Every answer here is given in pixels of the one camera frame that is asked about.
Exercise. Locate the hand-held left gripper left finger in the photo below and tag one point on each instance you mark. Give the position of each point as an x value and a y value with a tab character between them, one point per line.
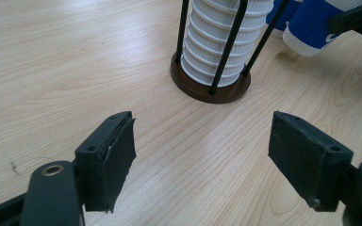
106	163

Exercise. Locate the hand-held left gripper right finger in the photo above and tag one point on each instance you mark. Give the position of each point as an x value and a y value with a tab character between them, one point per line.
308	160

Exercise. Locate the blue paper cup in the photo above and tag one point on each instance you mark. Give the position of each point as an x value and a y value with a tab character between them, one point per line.
311	28
279	19

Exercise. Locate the dark round cup holder rack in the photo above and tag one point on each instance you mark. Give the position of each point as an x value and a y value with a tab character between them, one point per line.
201	91

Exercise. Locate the tall stack of paper cups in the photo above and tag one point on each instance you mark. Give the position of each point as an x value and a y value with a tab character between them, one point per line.
207	40

